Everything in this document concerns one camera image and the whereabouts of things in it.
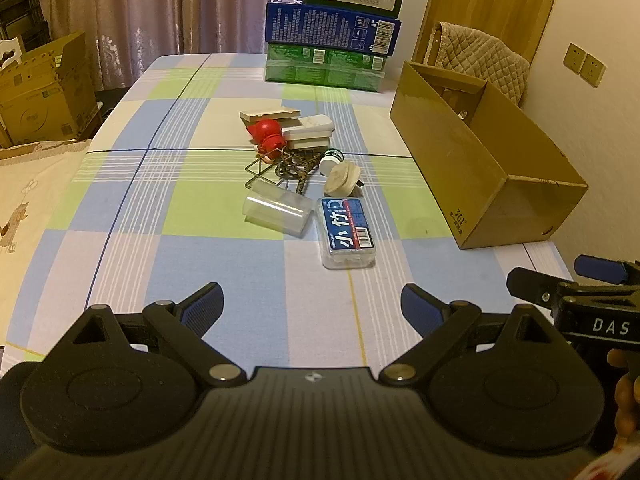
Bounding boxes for clear box with blue label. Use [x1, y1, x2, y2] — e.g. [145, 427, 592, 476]
[318, 196, 377, 270]

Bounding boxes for wooden block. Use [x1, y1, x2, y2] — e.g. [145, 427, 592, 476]
[239, 106, 302, 126]

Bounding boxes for cream round plastic object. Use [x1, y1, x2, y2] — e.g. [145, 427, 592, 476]
[324, 160, 362, 197]

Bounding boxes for quilted beige chair cover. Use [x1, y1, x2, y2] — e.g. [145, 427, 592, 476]
[432, 22, 531, 107]

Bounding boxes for white rounded plastic case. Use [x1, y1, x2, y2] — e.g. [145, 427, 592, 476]
[298, 114, 335, 134]

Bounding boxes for blue carton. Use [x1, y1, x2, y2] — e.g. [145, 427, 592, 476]
[265, 0, 402, 57]

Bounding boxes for checked tablecloth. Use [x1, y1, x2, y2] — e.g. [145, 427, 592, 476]
[5, 52, 576, 368]

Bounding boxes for white red patterned cloth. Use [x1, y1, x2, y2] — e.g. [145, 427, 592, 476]
[587, 447, 640, 480]

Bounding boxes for beige wall socket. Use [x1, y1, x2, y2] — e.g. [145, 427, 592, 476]
[580, 53, 607, 87]
[563, 42, 587, 73]

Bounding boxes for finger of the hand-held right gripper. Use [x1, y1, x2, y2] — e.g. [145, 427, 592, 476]
[574, 254, 640, 286]
[506, 267, 566, 311]

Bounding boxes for green plastic-wrapped carton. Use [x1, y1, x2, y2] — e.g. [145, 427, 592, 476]
[263, 42, 388, 92]

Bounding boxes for white cardboard cutout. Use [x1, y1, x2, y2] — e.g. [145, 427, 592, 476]
[0, 37, 26, 68]

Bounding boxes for brown cardboard moving box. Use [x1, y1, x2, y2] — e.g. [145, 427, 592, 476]
[0, 31, 98, 148]

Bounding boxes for dark stacked crates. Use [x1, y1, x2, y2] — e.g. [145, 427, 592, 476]
[0, 0, 51, 48]

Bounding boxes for red figurine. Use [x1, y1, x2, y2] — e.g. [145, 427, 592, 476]
[248, 119, 286, 162]

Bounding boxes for person's right hand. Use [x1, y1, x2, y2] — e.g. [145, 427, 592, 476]
[606, 347, 640, 450]

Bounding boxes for metal wire triangle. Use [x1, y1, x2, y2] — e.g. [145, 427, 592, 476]
[245, 147, 291, 189]

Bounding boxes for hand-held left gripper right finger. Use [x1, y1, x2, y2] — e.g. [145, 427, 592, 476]
[378, 282, 576, 388]

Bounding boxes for cream printed blanket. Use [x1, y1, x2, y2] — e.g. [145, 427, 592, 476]
[0, 140, 93, 361]

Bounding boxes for green lip balm jar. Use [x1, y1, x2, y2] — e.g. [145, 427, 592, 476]
[320, 148, 345, 173]

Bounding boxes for wooden chair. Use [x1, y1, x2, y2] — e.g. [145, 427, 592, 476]
[424, 24, 443, 66]

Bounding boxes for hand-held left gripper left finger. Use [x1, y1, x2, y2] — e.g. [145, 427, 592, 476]
[50, 282, 247, 388]

